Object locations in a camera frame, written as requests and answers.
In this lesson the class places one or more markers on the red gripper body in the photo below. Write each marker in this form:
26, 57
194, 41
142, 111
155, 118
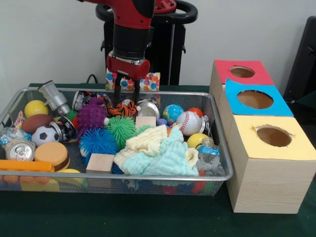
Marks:
128, 67

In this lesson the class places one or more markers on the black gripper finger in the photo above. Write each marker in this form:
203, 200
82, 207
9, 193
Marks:
118, 87
136, 91

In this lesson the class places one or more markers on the orange striped tiger plush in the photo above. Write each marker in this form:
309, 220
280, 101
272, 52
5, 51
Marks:
123, 109

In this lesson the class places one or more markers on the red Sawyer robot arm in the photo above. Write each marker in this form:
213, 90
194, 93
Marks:
133, 27

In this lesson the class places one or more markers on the shallow mesh bin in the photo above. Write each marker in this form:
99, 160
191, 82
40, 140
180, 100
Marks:
148, 190

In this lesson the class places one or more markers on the wooden three-hole box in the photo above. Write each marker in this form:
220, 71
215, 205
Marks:
266, 182

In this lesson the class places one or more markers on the green spiky ball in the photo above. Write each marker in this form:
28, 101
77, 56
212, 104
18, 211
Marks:
121, 129
142, 128

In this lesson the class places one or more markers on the purple knobbly toy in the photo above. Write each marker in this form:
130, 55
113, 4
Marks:
92, 114

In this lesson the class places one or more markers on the pale yellow muslin cloth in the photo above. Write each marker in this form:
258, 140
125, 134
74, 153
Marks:
145, 142

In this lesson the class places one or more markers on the blue spiky ball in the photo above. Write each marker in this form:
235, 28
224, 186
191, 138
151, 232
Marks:
98, 142

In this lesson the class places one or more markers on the white baseball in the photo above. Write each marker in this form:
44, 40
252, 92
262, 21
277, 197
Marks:
188, 123

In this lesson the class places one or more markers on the teal muslin cloth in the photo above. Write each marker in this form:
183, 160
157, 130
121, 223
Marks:
163, 160

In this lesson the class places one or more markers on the yellow ball with black band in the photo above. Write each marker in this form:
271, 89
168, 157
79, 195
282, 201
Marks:
196, 140

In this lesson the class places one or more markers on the plain yellow ball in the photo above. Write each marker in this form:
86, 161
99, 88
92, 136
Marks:
35, 108

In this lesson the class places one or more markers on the brown toy football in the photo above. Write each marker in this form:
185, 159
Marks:
37, 123

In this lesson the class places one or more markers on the orange foam disc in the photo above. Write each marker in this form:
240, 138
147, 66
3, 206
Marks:
51, 153

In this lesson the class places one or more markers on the orange toy brick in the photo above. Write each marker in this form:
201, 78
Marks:
24, 166

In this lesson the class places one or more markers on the dark green table cloth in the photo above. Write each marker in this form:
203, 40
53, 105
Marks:
123, 217

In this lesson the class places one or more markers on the black upright panel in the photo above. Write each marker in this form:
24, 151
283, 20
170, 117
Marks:
303, 61

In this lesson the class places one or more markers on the dark green side-table cloth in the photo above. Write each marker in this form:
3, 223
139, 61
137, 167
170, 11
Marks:
308, 106

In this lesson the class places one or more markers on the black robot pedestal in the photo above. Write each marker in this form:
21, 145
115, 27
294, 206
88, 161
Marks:
172, 49

